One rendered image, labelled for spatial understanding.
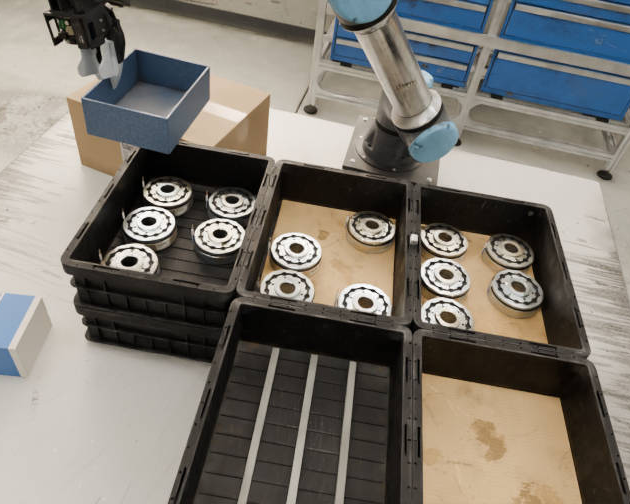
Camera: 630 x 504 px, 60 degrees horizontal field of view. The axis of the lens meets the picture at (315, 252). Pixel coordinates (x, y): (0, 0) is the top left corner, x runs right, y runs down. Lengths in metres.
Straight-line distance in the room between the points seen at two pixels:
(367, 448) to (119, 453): 0.42
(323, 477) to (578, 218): 1.12
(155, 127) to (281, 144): 0.75
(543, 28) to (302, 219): 2.00
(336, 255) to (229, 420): 0.42
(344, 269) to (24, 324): 0.60
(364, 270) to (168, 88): 0.53
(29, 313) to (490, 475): 0.84
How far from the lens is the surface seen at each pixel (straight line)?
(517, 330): 1.13
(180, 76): 1.14
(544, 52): 2.97
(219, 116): 1.39
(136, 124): 0.98
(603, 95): 3.16
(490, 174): 1.74
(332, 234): 1.19
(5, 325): 1.13
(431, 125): 1.26
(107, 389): 1.11
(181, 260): 1.12
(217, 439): 0.89
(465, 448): 0.95
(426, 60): 3.00
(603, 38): 3.03
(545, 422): 1.04
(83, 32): 0.98
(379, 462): 0.90
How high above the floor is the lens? 1.63
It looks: 45 degrees down
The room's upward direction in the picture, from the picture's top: 9 degrees clockwise
